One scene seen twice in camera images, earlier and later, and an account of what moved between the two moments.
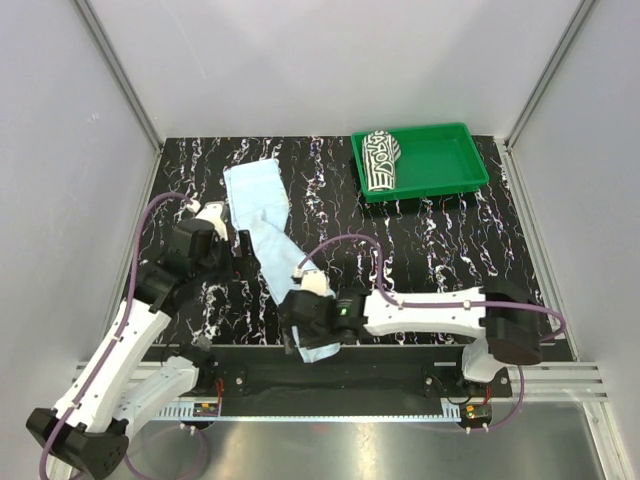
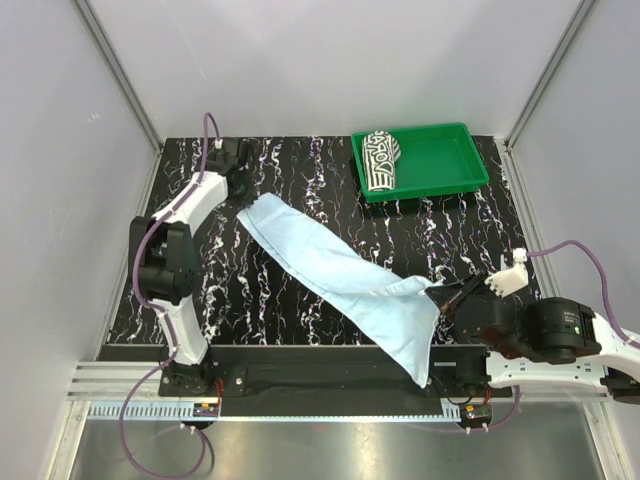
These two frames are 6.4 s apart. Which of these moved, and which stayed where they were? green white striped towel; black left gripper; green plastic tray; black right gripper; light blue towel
Moved: light blue towel; black right gripper; black left gripper
Stayed: green white striped towel; green plastic tray
